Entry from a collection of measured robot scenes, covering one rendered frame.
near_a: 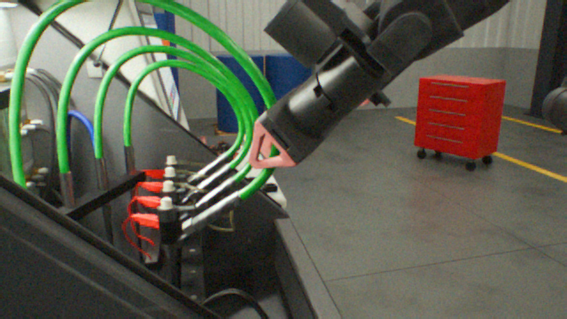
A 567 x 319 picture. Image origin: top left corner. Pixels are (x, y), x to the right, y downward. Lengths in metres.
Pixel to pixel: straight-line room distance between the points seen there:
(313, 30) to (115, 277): 0.27
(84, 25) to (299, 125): 0.65
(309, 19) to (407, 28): 0.09
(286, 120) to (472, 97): 4.28
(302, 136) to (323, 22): 0.13
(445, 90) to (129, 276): 4.59
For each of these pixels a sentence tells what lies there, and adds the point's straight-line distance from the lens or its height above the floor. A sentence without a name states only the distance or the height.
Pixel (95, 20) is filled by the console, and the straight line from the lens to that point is 1.05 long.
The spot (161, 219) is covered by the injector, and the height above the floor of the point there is 1.10.
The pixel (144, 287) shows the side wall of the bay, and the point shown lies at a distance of 0.39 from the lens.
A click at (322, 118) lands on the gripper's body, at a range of 0.49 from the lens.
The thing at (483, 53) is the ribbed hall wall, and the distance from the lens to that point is 9.12.
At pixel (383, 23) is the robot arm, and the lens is 0.43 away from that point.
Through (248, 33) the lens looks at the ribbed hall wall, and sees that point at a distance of 7.27.
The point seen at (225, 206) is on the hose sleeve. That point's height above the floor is 1.16.
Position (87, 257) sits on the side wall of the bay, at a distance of 0.38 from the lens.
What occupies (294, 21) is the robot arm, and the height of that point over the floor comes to 1.39.
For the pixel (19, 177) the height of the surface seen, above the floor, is 1.18.
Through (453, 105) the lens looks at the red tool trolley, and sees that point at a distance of 4.84.
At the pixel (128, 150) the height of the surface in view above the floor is 1.15.
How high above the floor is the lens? 1.39
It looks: 17 degrees down
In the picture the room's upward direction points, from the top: straight up
